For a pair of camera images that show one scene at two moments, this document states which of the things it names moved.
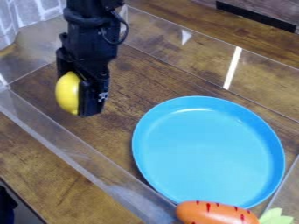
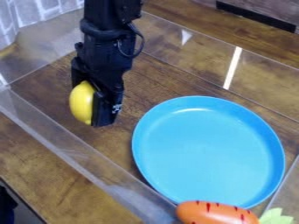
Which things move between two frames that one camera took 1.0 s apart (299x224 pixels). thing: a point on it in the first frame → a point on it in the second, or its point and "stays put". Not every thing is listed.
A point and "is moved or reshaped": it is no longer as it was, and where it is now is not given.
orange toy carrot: x=214 y=213 stays put
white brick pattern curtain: x=19 y=13 stays put
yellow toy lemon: x=67 y=92 is moved or reshaped
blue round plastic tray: x=207 y=148 stays put
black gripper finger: x=66 y=64 → x=79 y=73
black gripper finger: x=93 y=94 → x=107 y=105
